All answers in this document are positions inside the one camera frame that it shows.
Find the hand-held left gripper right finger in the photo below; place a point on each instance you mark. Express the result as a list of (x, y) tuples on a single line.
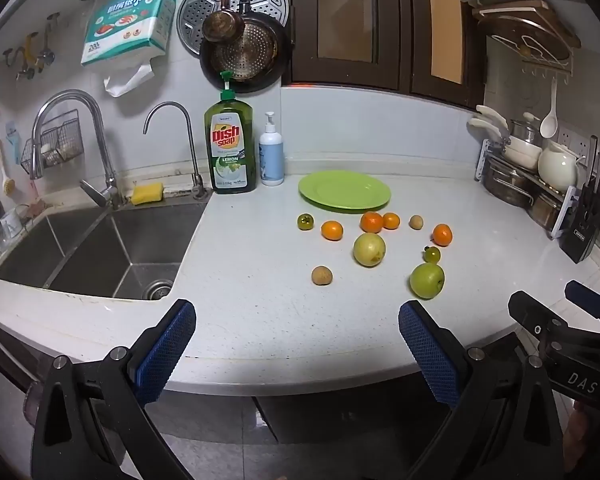
[(427, 355)]

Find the yellow wall hook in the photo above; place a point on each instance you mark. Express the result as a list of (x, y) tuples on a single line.
[(27, 45)]

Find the stainless steel sink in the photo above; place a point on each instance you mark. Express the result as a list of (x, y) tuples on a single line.
[(105, 250)]

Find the small green tomato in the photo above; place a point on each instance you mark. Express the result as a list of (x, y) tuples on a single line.
[(305, 221), (432, 254)]

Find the tall steel faucet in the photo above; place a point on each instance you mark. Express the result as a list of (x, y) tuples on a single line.
[(102, 155)]

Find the metal strainer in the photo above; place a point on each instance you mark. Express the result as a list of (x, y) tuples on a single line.
[(252, 52)]

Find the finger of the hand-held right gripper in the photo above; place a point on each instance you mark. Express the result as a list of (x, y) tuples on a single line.
[(582, 294), (530, 310)]

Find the white paper towel sheet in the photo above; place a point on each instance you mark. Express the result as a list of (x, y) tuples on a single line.
[(127, 80)]

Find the small copper pot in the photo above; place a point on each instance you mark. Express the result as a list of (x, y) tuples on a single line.
[(222, 25)]

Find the white dish rack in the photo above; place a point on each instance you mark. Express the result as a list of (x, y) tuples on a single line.
[(565, 210)]

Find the white pot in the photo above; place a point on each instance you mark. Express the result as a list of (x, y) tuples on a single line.
[(522, 152)]

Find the white ladle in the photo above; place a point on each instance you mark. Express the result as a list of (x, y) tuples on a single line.
[(548, 122)]

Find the metal wall hook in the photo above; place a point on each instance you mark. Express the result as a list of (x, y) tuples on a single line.
[(52, 22)]

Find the clear glass cup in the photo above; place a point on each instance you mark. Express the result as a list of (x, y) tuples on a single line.
[(7, 230)]

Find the thin gooseneck faucet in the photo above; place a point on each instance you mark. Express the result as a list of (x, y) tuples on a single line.
[(192, 160)]

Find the white ceramic pitcher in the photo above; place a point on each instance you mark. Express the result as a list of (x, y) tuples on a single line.
[(557, 167)]

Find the black knife block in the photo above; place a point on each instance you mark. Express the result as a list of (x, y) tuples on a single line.
[(587, 225)]

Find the white blue pump bottle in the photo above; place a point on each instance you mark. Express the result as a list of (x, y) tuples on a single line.
[(271, 157)]

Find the yellow apple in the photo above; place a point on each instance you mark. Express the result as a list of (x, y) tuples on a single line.
[(369, 249)]

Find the black frying pan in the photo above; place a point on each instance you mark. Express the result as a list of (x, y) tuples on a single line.
[(280, 45)]

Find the green dish soap bottle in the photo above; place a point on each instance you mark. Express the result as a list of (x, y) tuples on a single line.
[(230, 150)]

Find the green plate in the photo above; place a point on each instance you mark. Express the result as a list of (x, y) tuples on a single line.
[(344, 190)]

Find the white wall socket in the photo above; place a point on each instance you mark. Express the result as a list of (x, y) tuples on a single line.
[(572, 142)]

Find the paper towel pack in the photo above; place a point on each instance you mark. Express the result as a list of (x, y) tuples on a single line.
[(127, 22)]

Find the person's right hand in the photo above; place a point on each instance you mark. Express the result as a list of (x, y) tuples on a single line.
[(576, 430)]

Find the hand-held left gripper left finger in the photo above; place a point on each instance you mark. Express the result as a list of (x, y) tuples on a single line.
[(165, 355)]

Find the orange mandarin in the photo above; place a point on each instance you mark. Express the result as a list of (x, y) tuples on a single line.
[(332, 230), (442, 234), (371, 221), (391, 220)]

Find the yellow sponge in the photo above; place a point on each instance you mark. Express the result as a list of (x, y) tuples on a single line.
[(147, 194)]

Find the large steel pot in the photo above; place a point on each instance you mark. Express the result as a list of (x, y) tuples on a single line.
[(505, 185)]

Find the green apple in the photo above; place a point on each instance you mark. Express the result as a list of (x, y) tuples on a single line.
[(427, 280)]

